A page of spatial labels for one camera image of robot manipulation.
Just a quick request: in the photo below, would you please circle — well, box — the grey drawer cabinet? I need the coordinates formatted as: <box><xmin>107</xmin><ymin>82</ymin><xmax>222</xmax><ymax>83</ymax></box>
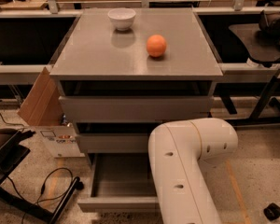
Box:
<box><xmin>49</xmin><ymin>7</ymin><xmax>224</xmax><ymax>176</ymax></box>

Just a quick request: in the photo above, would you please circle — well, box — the brown cardboard box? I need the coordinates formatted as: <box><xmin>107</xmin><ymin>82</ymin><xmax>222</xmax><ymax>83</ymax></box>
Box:
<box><xmin>17</xmin><ymin>66</ymin><xmax>85</xmax><ymax>159</ymax></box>

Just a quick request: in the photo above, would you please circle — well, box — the black floor cable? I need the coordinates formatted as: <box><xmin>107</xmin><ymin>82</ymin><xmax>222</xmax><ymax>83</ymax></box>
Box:
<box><xmin>6</xmin><ymin>167</ymin><xmax>75</xmax><ymax>224</ymax></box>

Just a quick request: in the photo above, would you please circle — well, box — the grey top drawer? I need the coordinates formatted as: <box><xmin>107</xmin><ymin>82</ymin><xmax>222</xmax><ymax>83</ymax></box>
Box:
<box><xmin>59</xmin><ymin>96</ymin><xmax>214</xmax><ymax>122</ymax></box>

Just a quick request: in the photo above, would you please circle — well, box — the grey bottom drawer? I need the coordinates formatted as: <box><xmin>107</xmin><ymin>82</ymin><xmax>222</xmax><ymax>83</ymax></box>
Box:
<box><xmin>77</xmin><ymin>153</ymin><xmax>160</xmax><ymax>213</ymax></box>

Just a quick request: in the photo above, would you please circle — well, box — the black table leg stand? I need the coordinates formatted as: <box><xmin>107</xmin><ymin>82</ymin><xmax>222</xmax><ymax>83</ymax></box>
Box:
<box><xmin>227</xmin><ymin>76</ymin><xmax>280</xmax><ymax>126</ymax></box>

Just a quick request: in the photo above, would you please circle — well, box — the black cart frame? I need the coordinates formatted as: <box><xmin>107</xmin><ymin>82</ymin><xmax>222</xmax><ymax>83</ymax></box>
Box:
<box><xmin>0</xmin><ymin>129</ymin><xmax>84</xmax><ymax>224</ymax></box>

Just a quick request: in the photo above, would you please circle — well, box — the black caster wheel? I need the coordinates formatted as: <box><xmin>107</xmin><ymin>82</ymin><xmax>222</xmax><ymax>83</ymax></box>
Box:
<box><xmin>263</xmin><ymin>203</ymin><xmax>280</xmax><ymax>221</ymax></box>

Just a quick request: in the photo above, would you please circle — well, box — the black office chair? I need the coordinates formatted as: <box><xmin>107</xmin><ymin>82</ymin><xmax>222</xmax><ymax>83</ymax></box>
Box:
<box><xmin>229</xmin><ymin>10</ymin><xmax>280</xmax><ymax>67</ymax></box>

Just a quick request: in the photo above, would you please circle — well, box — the white ceramic bowl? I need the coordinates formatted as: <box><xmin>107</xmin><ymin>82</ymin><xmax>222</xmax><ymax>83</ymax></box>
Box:
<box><xmin>107</xmin><ymin>7</ymin><xmax>136</xmax><ymax>31</ymax></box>

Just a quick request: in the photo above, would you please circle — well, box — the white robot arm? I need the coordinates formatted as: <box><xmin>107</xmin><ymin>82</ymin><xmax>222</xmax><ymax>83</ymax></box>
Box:
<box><xmin>148</xmin><ymin>118</ymin><xmax>238</xmax><ymax>224</ymax></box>

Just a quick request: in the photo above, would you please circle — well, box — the orange ball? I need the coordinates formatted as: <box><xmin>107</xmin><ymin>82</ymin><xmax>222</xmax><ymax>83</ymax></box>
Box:
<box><xmin>147</xmin><ymin>35</ymin><xmax>167</xmax><ymax>58</ymax></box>

